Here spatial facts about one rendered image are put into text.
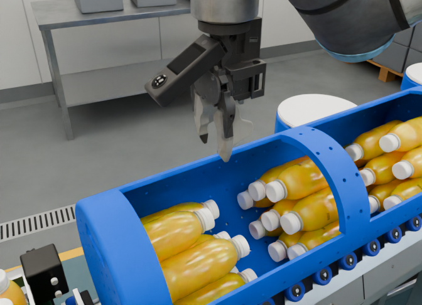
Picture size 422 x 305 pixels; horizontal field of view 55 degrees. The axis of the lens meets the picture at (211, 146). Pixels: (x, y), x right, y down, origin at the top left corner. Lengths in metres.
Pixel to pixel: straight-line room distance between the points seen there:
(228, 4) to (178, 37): 3.68
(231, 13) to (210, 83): 0.10
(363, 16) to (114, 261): 0.43
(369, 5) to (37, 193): 2.54
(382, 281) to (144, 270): 0.65
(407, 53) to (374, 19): 3.81
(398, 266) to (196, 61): 0.76
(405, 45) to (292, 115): 3.07
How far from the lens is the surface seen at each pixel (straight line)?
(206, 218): 0.71
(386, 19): 0.50
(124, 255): 0.58
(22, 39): 3.92
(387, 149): 1.01
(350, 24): 0.50
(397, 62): 4.37
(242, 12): 0.53
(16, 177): 3.03
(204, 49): 0.55
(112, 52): 4.04
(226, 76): 0.56
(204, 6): 0.53
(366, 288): 1.04
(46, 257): 0.92
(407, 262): 1.14
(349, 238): 0.80
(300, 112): 1.33
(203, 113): 0.63
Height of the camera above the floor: 1.64
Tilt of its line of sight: 32 degrees down
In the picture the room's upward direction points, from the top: straight up
